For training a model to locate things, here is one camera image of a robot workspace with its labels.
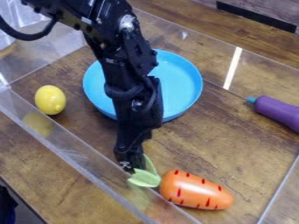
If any clear acrylic barrier wall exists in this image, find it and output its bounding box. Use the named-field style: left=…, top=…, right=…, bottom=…
left=0, top=86, right=201, bottom=224

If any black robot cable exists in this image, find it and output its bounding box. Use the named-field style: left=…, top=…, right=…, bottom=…
left=0, top=14, right=60, bottom=42

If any yellow toy lemon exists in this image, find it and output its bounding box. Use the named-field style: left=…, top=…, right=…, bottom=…
left=33, top=85, right=66, bottom=116

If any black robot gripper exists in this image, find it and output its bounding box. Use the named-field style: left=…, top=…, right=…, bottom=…
left=112, top=76, right=164, bottom=172

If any orange toy carrot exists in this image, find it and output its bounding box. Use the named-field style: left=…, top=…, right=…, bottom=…
left=127, top=156, right=233, bottom=210

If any purple toy eggplant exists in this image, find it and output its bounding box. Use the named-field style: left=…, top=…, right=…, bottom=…
left=247, top=95, right=299, bottom=133

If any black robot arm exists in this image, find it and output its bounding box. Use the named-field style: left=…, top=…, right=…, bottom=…
left=21, top=0, right=164, bottom=171

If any blue plastic plate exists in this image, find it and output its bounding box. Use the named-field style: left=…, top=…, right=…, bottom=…
left=82, top=49, right=203, bottom=123

